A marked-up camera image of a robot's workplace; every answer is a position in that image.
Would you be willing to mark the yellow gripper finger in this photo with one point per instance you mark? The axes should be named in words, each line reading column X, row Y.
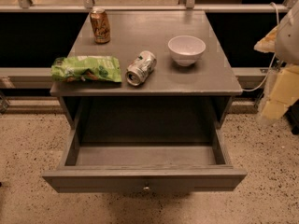
column 281, row 91
column 268, row 43

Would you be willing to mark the silver green 7up can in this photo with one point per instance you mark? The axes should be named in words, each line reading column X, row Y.
column 139, row 70

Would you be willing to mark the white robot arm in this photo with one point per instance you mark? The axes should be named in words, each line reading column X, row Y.
column 287, row 40

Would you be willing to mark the open grey top drawer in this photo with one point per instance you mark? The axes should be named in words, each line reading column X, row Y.
column 184, row 156

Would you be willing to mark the orange brown soda can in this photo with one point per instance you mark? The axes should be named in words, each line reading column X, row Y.
column 100, row 24

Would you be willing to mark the white ceramic bowl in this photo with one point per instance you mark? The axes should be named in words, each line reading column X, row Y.
column 186, row 50

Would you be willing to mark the grey wooden cabinet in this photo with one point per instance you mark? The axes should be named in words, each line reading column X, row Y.
column 135, row 31

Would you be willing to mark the green chip bag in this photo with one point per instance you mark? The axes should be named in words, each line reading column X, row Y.
column 86, row 68

